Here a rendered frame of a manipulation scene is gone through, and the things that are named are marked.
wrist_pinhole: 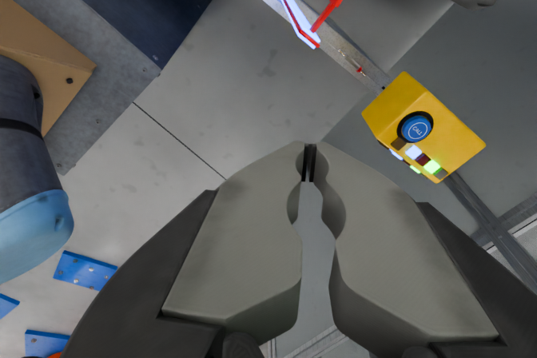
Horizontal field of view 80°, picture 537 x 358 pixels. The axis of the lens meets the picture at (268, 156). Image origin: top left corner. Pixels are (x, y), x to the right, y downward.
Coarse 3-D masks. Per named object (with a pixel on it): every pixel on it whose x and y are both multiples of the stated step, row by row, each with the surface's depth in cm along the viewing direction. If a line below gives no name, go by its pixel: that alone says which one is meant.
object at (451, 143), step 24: (384, 96) 54; (408, 96) 49; (432, 96) 47; (384, 120) 51; (432, 120) 49; (456, 120) 49; (384, 144) 51; (408, 144) 51; (432, 144) 51; (456, 144) 51; (480, 144) 52; (456, 168) 54
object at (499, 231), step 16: (464, 192) 87; (480, 208) 82; (528, 208) 73; (480, 224) 80; (496, 224) 77; (512, 224) 74; (480, 240) 79; (496, 240) 75; (512, 240) 72; (512, 256) 71; (528, 256) 68; (528, 272) 67; (320, 336) 103; (336, 336) 98; (272, 352) 117; (304, 352) 105
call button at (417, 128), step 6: (408, 120) 48; (414, 120) 48; (420, 120) 48; (426, 120) 48; (408, 126) 48; (414, 126) 48; (420, 126) 48; (426, 126) 48; (402, 132) 50; (408, 132) 49; (414, 132) 49; (420, 132) 49; (426, 132) 49; (408, 138) 49; (414, 138) 49; (420, 138) 49
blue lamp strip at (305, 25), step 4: (288, 0) 43; (292, 0) 49; (288, 4) 41; (292, 4) 42; (292, 8) 38; (296, 8) 42; (296, 12) 36; (300, 12) 41; (296, 16) 34; (300, 16) 36; (300, 20) 32; (304, 20) 36; (300, 24) 31; (304, 24) 32; (308, 24) 35; (304, 28) 30; (308, 28) 31; (308, 32) 30; (312, 36) 30; (316, 36) 31; (316, 40) 30
